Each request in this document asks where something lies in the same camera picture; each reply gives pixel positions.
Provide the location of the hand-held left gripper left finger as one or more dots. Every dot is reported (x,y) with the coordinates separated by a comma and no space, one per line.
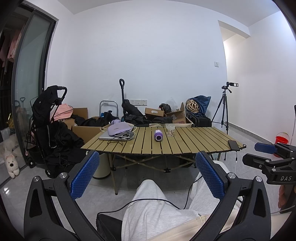
(84,176)

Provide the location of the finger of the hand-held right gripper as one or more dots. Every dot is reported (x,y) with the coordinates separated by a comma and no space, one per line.
(254,161)
(264,148)

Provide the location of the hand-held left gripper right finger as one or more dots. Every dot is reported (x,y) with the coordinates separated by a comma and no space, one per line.
(209,178)

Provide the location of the person's right hand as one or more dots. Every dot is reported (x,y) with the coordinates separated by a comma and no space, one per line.
(284,197)

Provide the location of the white bin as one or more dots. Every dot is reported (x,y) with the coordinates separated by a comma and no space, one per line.
(101,169)

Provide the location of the red bucket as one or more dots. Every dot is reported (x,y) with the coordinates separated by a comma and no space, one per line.
(281,139)

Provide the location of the black phone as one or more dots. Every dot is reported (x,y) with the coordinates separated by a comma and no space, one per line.
(233,144)

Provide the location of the slatted folding table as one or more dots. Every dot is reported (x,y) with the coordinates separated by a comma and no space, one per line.
(185,143)

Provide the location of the large cardboard box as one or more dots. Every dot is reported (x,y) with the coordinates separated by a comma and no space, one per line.
(85,133)

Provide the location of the black jacket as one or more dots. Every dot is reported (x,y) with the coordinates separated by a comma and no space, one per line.
(62,139)

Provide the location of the silver laptop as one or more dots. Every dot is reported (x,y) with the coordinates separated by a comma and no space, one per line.
(105,138)

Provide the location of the black tripod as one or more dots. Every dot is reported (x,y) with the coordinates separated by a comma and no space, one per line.
(223,109)

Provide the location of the cream jacket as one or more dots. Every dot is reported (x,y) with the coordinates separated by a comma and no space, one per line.
(231,231)

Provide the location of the purple pouch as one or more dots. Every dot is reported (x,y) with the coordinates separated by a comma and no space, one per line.
(118,128)

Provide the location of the black case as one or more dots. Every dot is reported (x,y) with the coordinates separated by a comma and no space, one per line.
(200,121)

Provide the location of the clear glass cup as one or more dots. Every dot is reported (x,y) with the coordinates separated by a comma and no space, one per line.
(170,131)

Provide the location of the purple bottle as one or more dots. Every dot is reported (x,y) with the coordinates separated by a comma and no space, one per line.
(158,135)

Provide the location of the pink cloth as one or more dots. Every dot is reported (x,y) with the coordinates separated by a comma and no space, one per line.
(64,111)

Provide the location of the person's grey pants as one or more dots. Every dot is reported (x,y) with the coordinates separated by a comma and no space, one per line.
(152,215)

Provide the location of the open cardboard box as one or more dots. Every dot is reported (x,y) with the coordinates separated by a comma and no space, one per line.
(177,117)

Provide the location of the woven rattan ball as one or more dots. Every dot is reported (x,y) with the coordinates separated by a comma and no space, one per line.
(192,106)

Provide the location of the blue bag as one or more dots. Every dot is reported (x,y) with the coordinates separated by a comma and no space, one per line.
(204,103)

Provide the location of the white plush dog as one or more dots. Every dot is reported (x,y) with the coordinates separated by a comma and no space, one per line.
(10,162)

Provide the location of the white folding chair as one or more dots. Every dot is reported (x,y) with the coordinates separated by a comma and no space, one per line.
(111,105)

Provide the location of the pile of black clothes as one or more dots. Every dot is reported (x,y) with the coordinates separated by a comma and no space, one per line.
(136,119)

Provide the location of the black stroller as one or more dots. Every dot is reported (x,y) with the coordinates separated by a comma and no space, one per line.
(40,109)

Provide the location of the glass sliding door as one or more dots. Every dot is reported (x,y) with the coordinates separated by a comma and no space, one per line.
(32,69)

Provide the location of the hanging pink clothes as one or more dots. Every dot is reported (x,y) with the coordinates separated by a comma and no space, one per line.
(13,46)

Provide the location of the black video camera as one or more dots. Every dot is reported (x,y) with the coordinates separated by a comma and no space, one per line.
(229,84)

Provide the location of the wall outlet strip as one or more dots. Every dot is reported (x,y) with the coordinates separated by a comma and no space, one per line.
(138,102)

